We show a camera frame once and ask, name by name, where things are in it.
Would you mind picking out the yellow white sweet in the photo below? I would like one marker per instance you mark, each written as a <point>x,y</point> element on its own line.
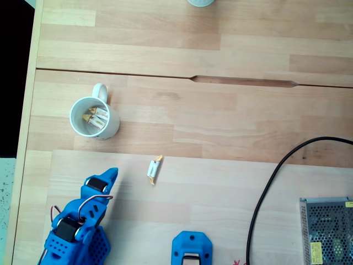
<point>154,169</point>

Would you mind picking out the white ceramic mug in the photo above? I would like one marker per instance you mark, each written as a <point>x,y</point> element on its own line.
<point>77,121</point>

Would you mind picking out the wrapped sweet inside mug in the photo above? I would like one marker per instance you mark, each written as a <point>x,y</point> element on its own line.
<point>101,112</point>
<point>95,122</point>

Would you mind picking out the blue printed stand base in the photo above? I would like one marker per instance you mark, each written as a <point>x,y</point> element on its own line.
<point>182,243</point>

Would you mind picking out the light wooden board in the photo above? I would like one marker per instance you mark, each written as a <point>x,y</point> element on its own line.
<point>209,198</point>

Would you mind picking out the white round object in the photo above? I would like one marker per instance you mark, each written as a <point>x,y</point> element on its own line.
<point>201,2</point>

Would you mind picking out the perforated metal power supply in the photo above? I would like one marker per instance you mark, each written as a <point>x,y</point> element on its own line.
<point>325,229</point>

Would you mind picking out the wooden camera post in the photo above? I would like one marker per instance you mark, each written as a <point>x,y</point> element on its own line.
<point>191,259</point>

